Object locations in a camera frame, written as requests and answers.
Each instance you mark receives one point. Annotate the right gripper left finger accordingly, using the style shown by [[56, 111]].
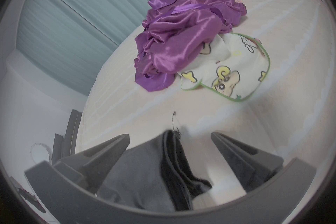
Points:
[[105, 157]]

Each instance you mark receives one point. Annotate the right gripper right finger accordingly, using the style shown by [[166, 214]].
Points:
[[241, 160]]

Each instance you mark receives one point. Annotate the black T-shirt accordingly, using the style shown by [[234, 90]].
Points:
[[136, 178]]

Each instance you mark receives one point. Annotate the bed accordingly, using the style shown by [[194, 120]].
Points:
[[288, 73]]

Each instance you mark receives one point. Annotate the black chest of drawers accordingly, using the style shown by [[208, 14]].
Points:
[[69, 133]]

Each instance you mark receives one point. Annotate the round white mirror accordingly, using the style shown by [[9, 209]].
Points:
[[40, 152]]

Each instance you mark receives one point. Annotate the white printed garment green trim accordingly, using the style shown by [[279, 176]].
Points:
[[236, 70]]

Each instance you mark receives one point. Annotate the purple satin garment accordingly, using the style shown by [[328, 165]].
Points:
[[183, 39]]

